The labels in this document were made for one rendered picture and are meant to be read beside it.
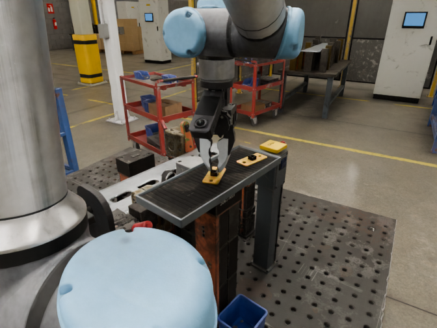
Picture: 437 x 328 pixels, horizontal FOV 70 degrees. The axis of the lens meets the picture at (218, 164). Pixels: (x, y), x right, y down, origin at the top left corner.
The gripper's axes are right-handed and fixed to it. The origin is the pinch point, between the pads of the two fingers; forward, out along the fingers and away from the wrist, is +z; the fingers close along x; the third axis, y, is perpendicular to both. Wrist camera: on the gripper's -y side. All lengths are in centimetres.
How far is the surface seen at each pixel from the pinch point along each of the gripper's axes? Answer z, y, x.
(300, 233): 48, 44, -24
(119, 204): 18.1, 4.6, 30.4
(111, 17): -30, 353, 243
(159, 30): 11, 942, 444
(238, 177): 2.1, 0.8, -5.6
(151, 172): 18.0, 25.9, 30.3
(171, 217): 2.1, -18.5, 3.4
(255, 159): 1.6, 10.9, -8.1
